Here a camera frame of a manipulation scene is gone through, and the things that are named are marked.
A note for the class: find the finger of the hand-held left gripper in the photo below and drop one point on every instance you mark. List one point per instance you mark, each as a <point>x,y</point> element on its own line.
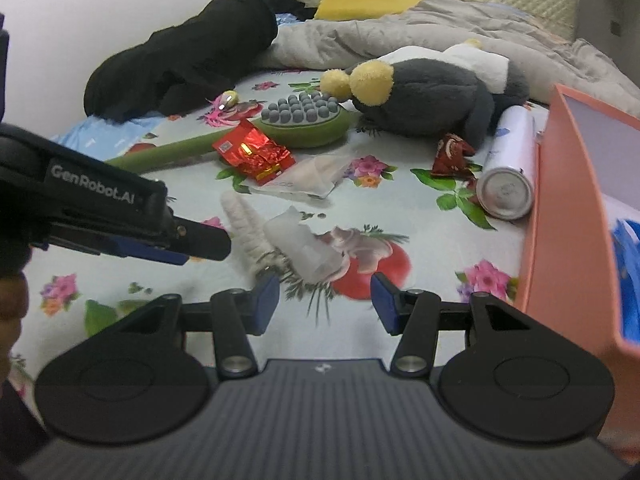
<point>150,252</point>
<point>205,240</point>

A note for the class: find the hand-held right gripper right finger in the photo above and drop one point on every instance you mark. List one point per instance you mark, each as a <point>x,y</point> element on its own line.
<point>385,305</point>

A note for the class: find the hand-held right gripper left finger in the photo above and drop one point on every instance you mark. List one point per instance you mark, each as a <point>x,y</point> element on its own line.
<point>269,305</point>

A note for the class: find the white plastic wrap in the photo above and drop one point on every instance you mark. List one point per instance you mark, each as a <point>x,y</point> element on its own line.
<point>305,245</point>

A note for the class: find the bright red foil packet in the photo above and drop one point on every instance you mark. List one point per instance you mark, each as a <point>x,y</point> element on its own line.
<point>252,152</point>

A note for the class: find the clear plastic pouch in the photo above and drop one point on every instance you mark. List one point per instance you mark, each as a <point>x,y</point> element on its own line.
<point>310,177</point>

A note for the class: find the pink feather ball toy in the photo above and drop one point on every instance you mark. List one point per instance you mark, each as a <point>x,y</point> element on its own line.
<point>227,105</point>

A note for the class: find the dark red snack packet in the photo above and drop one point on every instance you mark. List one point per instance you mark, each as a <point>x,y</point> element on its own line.
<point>452,155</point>

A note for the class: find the blue plastic bag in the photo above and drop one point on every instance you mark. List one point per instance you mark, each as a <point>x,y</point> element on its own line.
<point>627,280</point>

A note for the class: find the person's left hand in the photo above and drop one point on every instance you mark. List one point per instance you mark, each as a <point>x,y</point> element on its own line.
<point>12,305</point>

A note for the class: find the fruit printed plastic sheet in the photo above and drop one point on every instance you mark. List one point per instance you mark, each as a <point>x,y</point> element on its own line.
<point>440,240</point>

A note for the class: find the green massage brush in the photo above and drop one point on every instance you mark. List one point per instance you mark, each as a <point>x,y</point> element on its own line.
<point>310,127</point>

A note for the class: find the black clothing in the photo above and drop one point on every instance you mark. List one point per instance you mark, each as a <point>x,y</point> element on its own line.
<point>185,55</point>

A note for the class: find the white spray can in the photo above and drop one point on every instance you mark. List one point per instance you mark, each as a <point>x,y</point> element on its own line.
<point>510,170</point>

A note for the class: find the grey and white plush toy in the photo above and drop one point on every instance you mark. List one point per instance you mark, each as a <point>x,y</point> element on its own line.
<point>430,95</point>

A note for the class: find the blue patterned packet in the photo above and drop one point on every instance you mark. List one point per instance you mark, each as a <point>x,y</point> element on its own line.
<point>287,19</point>

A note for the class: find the yellow pillow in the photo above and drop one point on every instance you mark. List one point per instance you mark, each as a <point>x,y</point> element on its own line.
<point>365,2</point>

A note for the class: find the grey duvet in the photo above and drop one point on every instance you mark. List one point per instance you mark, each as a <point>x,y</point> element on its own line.
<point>550,45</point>

